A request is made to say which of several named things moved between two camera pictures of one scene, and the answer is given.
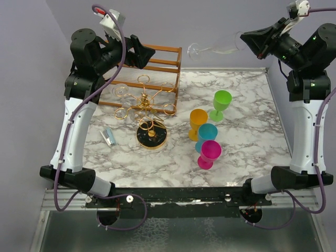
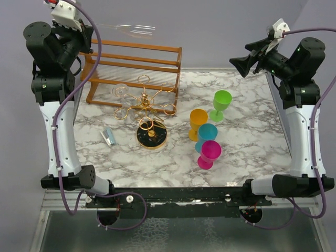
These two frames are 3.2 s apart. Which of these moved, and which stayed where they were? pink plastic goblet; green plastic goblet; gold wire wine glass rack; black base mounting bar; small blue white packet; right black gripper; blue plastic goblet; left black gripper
Moved: left black gripper; right black gripper
Stayed: gold wire wine glass rack; pink plastic goblet; blue plastic goblet; green plastic goblet; black base mounting bar; small blue white packet
